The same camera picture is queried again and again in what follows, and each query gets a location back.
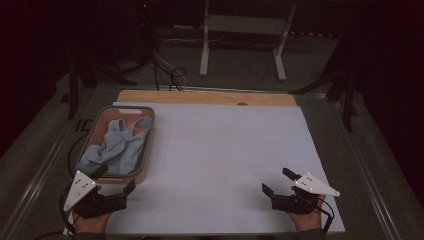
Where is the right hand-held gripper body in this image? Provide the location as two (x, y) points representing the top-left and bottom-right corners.
(270, 172), (341, 215)

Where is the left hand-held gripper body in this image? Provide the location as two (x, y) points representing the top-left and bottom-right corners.
(63, 170), (128, 220)

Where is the light blue tank top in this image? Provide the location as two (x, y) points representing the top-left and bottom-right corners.
(79, 115), (154, 176)

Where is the pink basin with grey rim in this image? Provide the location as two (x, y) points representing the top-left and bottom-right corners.
(75, 105), (156, 185)

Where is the person's left hand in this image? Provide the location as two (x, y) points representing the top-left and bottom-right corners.
(71, 212), (113, 234)

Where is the person's right hand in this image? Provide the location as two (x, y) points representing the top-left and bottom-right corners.
(288, 195), (326, 233)

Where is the white table cover sheet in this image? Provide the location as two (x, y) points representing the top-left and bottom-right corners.
(62, 101), (346, 236)

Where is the black tripod stand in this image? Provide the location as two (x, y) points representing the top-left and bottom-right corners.
(289, 33), (359, 133)
(59, 49), (138, 120)

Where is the white metal stand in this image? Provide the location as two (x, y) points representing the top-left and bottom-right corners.
(199, 0), (298, 82)

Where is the black curved floor cable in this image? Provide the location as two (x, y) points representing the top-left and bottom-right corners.
(67, 133), (90, 178)

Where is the left hand-held gripper cable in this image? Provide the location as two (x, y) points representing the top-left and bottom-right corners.
(59, 183), (79, 236)

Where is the hand-held gripper cable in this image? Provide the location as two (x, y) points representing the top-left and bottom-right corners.
(59, 183), (79, 236)
(313, 196), (335, 234)

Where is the right hand-held gripper cable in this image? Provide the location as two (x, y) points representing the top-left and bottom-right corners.
(313, 196), (335, 234)

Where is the black floor cable bundle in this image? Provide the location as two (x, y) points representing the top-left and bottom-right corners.
(151, 39), (188, 92)

